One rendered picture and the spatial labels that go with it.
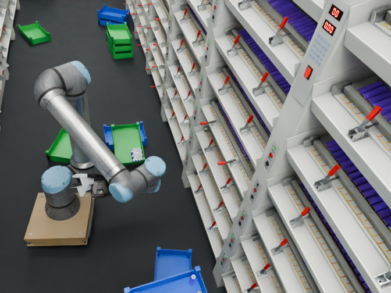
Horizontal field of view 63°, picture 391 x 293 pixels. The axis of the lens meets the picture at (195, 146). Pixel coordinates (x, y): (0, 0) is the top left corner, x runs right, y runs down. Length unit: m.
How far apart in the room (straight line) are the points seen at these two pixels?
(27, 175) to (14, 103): 0.80
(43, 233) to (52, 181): 0.31
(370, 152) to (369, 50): 0.22
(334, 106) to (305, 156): 0.20
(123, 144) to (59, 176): 0.73
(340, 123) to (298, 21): 0.44
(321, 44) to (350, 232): 0.47
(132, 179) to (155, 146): 1.25
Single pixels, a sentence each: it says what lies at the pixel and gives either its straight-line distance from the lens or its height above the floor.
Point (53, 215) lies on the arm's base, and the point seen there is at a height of 0.17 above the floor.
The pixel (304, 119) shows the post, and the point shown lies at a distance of 0.97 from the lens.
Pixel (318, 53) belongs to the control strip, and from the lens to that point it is 0.90.
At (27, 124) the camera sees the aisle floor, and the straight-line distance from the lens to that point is 2.77.
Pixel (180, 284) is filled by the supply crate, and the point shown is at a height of 0.48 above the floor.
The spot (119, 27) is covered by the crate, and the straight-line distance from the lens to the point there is 3.65.
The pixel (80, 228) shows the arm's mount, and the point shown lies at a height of 0.14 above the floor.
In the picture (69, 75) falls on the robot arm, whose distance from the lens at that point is 1.51.
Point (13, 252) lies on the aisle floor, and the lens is 2.11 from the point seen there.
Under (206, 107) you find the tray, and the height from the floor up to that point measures 0.74.
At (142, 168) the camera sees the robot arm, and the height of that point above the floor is 0.80.
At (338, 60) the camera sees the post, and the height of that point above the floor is 1.43.
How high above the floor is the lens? 1.79
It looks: 45 degrees down
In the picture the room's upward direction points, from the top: 12 degrees clockwise
